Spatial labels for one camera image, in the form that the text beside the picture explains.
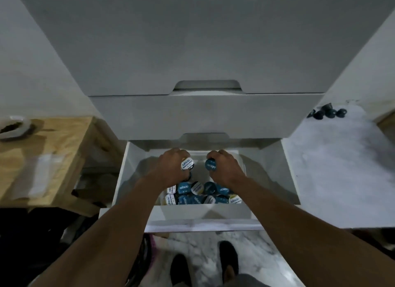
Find person's right forearm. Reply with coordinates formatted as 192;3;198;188
230;177;395;287

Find person's left forearm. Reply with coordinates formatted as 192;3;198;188
29;178;173;287

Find white drawer cabinet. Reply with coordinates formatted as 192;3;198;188
12;0;395;152

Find cluster of dark teal capsules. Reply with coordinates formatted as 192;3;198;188
307;103;348;120

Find person's left hand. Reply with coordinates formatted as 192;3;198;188
145;148;195;190

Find black plastic bag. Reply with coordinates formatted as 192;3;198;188
126;234;154;287

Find row of lidded capsules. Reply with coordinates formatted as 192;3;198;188
163;181;244;206

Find white marble table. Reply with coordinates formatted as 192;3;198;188
98;104;395;234

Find person's black right shoe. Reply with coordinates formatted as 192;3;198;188
218;240;240;282

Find white plastic sheet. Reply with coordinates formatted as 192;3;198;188
17;154;60;201

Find pink mesh basket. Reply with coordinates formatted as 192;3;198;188
149;234;158;266

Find clear plastic tray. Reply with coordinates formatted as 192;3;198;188
135;148;248;185

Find person's grey shorts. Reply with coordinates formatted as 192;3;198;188
216;273;273;287

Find grey round dish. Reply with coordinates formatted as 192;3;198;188
0;116;37;141

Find person's right hand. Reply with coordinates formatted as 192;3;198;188
205;149;247;189

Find person's black shoe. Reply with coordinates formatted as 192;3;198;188
218;240;240;282
170;253;194;287

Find brown wooden side table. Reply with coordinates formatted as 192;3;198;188
0;116;125;218

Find person's black left shoe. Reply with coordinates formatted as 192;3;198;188
170;253;194;287

